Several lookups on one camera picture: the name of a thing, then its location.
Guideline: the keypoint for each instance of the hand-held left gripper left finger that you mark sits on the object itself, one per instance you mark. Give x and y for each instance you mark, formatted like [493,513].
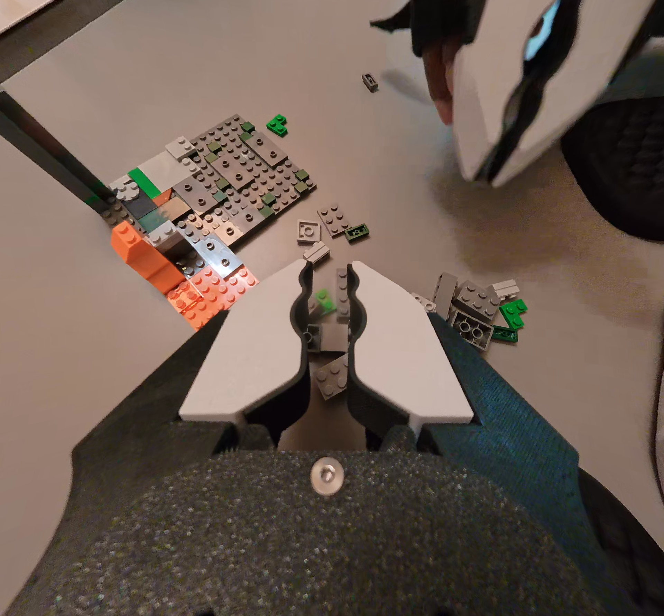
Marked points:
[244,356]

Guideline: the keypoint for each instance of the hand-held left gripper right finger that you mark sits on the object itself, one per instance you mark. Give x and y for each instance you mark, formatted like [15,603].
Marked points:
[404,362]

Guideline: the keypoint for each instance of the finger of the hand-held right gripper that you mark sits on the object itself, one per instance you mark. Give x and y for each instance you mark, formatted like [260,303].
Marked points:
[596,45]
[493,55]

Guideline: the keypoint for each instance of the dark grey four-stud lego plate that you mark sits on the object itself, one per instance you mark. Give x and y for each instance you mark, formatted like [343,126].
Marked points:
[342,294]

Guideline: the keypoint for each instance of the dark grey studded lego brick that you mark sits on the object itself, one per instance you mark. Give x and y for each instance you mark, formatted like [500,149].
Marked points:
[477,299]

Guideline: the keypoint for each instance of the light grey log lego brick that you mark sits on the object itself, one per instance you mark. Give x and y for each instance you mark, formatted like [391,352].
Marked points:
[506,287]

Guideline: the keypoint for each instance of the light grey small lego brick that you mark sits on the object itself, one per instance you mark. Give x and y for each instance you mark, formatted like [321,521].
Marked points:
[424,302]

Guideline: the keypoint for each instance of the light grey smooth lego piece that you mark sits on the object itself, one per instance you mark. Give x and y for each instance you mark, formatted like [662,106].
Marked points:
[333,338]

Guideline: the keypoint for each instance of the grey long lego brick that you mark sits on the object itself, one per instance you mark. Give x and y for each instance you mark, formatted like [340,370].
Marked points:
[445,292]

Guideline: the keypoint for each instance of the bright green lego corner plate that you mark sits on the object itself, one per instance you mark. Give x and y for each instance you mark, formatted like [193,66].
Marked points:
[324,299]
[513,313]
[276,126]

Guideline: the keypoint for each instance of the dark green lego plate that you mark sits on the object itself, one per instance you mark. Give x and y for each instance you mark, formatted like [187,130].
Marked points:
[503,334]
[357,232]

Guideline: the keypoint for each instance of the small dark grey lego plate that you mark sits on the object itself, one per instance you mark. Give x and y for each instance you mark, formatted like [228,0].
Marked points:
[370,81]

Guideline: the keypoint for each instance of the light grey grille lego brick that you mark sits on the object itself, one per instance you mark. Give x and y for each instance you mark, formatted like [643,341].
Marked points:
[316,253]

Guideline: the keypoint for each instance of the light grey square lego tile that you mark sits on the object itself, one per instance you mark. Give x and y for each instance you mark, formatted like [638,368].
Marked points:
[308,232]

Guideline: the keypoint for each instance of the dark grey six-stud lego plate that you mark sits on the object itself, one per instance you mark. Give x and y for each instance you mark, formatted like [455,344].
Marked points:
[334,220]

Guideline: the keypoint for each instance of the grey and orange lego build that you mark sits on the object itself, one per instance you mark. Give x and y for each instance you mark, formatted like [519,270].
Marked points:
[244,175]

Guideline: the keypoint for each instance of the person's right hand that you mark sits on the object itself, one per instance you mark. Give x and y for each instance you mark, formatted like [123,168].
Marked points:
[441,81]

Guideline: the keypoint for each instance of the black office chair seat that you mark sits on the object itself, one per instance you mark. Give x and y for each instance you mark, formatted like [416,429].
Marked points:
[617,170]

